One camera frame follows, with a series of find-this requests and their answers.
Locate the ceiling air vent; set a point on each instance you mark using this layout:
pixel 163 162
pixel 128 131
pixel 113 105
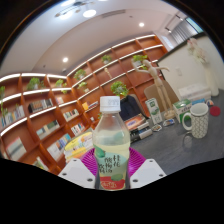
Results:
pixel 114 13

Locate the grey window curtain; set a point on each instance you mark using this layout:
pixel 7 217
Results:
pixel 181 32

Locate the dark stack of books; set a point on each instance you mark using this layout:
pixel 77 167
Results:
pixel 138 128

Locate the round recessed ceiling light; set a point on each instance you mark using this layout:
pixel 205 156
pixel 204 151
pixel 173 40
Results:
pixel 141 24
pixel 65 60

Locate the green white box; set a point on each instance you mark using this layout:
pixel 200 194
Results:
pixel 181 110

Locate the colourful stack of books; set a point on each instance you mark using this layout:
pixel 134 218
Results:
pixel 78 146

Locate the black ceiling track light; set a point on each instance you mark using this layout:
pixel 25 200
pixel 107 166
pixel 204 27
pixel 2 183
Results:
pixel 173 21

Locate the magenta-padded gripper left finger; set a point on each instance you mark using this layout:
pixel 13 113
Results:
pixel 75 171

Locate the clear bottle of yellow drink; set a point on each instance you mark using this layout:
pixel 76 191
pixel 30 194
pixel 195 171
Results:
pixel 111 146

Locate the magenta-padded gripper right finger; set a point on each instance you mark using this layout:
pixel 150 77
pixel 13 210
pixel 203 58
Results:
pixel 148 171

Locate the wooden wall shelf unit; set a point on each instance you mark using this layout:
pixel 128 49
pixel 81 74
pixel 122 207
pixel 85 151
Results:
pixel 50 110

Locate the dark office chair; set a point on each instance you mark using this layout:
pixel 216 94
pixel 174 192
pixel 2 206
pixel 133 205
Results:
pixel 128 108

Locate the branched ceiling lamp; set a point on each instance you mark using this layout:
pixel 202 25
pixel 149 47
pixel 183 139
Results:
pixel 89 13

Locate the small round dish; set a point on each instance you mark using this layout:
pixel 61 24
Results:
pixel 209 102

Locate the white patterned mug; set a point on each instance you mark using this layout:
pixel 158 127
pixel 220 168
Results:
pixel 200 123

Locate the tall green white carton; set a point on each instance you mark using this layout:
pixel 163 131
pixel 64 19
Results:
pixel 154 111

